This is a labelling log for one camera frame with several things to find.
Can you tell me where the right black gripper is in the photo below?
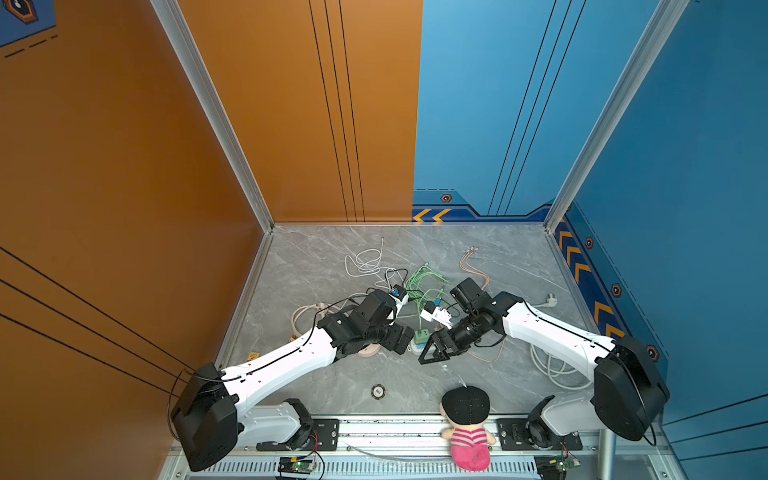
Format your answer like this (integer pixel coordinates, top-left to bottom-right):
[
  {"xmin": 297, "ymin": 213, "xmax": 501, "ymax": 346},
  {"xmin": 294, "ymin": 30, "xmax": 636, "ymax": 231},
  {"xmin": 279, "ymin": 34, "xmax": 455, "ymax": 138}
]
[{"xmin": 417, "ymin": 312, "xmax": 484, "ymax": 364}]

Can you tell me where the white blue power strip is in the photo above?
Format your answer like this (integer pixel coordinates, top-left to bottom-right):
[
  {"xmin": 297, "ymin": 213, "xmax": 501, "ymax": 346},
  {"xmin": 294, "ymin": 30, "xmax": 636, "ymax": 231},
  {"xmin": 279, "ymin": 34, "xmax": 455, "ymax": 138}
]
[{"xmin": 408, "ymin": 339, "xmax": 426, "ymax": 355}]

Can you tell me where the green charger adapter front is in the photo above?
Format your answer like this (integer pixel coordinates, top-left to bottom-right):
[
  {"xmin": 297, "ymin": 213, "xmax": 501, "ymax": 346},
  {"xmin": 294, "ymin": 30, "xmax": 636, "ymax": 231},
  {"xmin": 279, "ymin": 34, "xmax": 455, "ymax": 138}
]
[{"xmin": 413, "ymin": 329, "xmax": 430, "ymax": 345}]

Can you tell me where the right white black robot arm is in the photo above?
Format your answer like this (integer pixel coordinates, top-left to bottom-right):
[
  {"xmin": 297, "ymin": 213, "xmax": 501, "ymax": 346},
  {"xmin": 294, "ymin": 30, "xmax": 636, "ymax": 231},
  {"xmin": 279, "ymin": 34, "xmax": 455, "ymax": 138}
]
[{"xmin": 419, "ymin": 278, "xmax": 670, "ymax": 449}]

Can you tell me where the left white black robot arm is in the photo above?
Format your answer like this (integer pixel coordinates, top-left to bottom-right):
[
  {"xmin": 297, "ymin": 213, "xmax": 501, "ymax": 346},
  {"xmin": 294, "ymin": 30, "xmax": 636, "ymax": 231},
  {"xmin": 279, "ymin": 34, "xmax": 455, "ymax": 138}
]
[{"xmin": 168, "ymin": 286, "xmax": 414, "ymax": 472}]

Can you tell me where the plush doll black hat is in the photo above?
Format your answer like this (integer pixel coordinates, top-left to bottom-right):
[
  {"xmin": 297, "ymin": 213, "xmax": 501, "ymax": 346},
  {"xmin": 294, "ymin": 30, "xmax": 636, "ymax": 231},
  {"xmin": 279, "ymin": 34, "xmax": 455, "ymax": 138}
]
[{"xmin": 438, "ymin": 385, "xmax": 497, "ymax": 473}]

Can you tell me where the small round black dial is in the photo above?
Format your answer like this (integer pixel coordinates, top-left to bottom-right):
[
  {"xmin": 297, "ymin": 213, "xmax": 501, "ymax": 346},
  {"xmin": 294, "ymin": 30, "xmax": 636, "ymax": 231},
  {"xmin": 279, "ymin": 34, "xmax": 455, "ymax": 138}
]
[{"xmin": 371, "ymin": 384, "xmax": 386, "ymax": 400}]

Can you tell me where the right circuit board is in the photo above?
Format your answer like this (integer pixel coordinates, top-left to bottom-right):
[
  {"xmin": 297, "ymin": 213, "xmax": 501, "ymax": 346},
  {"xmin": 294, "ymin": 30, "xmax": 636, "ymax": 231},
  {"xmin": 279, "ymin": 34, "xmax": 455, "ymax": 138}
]
[{"xmin": 534, "ymin": 457, "xmax": 581, "ymax": 480}]

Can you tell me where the left green circuit board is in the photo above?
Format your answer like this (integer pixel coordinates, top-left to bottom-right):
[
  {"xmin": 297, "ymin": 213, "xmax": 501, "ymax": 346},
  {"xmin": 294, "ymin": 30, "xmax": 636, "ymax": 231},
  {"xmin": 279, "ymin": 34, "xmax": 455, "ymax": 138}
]
[{"xmin": 276, "ymin": 457, "xmax": 317, "ymax": 479}]

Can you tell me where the grey metal pole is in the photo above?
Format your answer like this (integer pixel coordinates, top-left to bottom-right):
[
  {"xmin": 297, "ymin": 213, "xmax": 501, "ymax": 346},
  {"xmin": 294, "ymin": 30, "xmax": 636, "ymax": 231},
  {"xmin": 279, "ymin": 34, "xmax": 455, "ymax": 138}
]
[{"xmin": 596, "ymin": 429, "xmax": 617, "ymax": 480}]

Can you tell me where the black usb cable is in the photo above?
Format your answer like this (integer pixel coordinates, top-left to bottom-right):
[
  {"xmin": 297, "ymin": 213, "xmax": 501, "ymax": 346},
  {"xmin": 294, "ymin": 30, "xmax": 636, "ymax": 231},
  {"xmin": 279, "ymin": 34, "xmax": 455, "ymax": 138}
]
[{"xmin": 377, "ymin": 268, "xmax": 409, "ymax": 292}]

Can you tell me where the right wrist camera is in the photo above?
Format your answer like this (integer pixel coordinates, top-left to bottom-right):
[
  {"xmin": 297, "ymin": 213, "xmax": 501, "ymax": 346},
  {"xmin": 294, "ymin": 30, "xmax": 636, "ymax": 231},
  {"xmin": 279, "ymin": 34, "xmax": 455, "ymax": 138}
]
[{"xmin": 419, "ymin": 301, "xmax": 452, "ymax": 328}]

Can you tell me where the pink round socket cord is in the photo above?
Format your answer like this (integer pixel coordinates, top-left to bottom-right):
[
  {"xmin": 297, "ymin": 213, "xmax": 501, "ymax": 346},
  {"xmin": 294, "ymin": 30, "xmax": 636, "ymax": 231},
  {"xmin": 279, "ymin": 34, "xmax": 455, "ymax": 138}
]
[{"xmin": 290, "ymin": 301, "xmax": 331, "ymax": 340}]

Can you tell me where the white usb cable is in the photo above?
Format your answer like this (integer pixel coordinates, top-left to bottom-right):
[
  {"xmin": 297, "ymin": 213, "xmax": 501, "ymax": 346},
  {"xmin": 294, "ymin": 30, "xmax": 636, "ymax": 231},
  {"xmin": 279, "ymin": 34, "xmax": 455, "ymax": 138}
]
[{"xmin": 344, "ymin": 237, "xmax": 409, "ymax": 295}]

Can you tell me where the green usb cable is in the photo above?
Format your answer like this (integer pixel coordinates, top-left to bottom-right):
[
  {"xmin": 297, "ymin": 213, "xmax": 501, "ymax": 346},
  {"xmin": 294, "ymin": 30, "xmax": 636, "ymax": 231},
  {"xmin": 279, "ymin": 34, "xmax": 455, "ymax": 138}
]
[{"xmin": 401, "ymin": 261, "xmax": 451, "ymax": 331}]

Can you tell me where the pink multi-head cable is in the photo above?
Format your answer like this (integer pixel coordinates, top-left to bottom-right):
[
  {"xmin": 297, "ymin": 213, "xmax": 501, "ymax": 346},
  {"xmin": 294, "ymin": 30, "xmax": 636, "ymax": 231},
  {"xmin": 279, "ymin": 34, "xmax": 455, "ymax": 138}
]
[{"xmin": 458, "ymin": 244, "xmax": 505, "ymax": 364}]

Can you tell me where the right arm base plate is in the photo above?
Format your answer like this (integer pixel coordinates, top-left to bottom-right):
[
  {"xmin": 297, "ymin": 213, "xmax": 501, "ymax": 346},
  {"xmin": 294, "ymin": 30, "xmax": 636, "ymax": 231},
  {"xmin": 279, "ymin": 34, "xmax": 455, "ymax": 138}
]
[{"xmin": 496, "ymin": 418, "xmax": 583, "ymax": 451}]

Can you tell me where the white power strip cord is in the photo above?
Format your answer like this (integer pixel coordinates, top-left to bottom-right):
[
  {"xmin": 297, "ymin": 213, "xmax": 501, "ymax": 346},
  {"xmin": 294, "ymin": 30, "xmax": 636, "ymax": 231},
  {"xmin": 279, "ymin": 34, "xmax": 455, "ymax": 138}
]
[{"xmin": 527, "ymin": 292, "xmax": 592, "ymax": 391}]

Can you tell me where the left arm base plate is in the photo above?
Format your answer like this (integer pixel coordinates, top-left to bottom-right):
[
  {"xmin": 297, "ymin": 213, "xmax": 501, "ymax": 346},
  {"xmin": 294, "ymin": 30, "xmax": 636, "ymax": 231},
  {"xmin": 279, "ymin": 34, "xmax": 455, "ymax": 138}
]
[{"xmin": 256, "ymin": 419, "xmax": 340, "ymax": 452}]

